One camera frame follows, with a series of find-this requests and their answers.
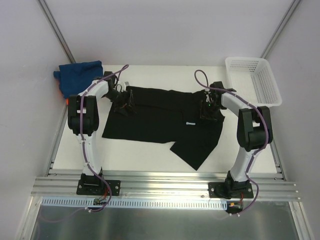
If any white perforated plastic basket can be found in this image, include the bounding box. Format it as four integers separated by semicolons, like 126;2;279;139
225;57;282;108

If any aluminium frame rail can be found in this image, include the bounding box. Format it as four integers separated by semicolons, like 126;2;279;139
31;169;302;202

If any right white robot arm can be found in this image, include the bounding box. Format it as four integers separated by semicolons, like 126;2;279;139
200;81;273;200

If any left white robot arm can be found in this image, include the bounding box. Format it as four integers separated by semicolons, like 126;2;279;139
67;68;136;194

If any folded blue t shirt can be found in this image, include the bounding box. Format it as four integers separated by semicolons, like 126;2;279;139
53;60;103;99

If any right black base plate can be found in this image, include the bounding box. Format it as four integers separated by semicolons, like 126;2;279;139
208;180;254;200

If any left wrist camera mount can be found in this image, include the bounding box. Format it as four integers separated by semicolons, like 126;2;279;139
115;81;130;92

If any white slotted cable duct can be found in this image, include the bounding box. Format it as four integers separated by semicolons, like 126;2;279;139
41;196;227;211

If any black t shirt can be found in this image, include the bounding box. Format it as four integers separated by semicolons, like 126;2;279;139
102;86;225;170

